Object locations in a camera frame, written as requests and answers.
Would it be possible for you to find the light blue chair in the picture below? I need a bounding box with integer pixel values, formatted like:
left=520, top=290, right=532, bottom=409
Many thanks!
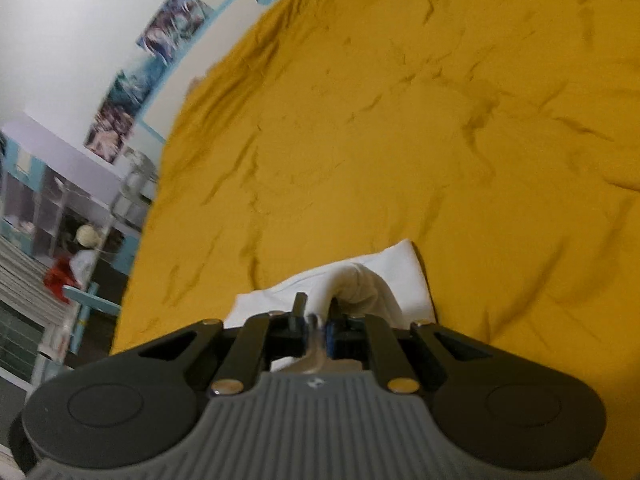
left=62, top=282, right=122, bottom=354

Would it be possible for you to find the blue white desk shelving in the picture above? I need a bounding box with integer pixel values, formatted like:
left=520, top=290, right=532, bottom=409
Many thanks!
left=1, top=116, right=156, bottom=302

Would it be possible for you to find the wall posters strip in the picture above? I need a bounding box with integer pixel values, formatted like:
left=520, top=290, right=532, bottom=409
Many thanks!
left=85, top=0, right=214, bottom=164

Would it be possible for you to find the red item on desk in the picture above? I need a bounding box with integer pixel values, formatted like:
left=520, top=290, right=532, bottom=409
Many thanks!
left=43, top=256, right=80, bottom=304

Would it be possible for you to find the white blue headboard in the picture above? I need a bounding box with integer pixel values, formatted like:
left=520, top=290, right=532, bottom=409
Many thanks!
left=132, top=0, right=279, bottom=145

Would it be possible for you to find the mustard yellow bed cover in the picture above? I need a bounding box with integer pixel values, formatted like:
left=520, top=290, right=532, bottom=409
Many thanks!
left=114, top=0, right=639, bottom=479

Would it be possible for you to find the window with frame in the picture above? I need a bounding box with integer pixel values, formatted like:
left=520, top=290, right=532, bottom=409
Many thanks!
left=0, top=234, right=72, bottom=401

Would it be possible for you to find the white printed t-shirt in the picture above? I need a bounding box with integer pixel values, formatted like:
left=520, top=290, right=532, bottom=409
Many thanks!
left=221, top=237, right=437, bottom=375

